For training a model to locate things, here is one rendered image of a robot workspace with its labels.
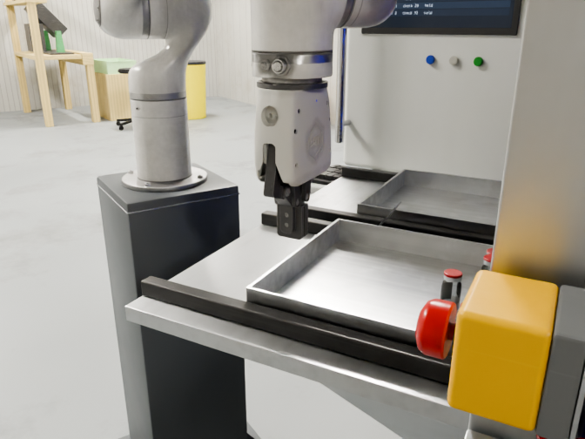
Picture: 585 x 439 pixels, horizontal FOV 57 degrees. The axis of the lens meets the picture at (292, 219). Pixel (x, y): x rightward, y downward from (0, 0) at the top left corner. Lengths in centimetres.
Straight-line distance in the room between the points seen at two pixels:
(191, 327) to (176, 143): 64
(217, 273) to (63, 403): 138
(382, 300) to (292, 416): 123
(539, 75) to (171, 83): 89
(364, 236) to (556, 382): 50
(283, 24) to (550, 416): 39
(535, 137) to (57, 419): 179
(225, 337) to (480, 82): 100
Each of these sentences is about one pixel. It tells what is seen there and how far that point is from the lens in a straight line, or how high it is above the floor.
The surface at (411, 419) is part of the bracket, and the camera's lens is 65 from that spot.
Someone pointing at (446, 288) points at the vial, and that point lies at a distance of 64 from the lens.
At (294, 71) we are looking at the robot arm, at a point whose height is 115.
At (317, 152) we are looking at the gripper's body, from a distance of 59.
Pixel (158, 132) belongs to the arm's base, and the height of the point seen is 98.
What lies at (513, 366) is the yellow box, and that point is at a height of 100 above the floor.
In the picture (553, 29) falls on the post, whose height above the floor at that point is 119.
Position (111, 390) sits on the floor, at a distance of 206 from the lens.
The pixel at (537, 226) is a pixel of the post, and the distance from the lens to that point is 41.
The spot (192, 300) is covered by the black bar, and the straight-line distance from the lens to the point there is 64.
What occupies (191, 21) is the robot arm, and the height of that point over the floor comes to 120.
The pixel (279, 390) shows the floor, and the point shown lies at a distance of 196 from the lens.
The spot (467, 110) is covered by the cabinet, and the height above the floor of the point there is 99.
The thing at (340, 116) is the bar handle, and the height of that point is 96.
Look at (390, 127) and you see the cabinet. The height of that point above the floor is 93.
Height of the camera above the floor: 119
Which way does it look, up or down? 20 degrees down
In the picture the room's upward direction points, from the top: straight up
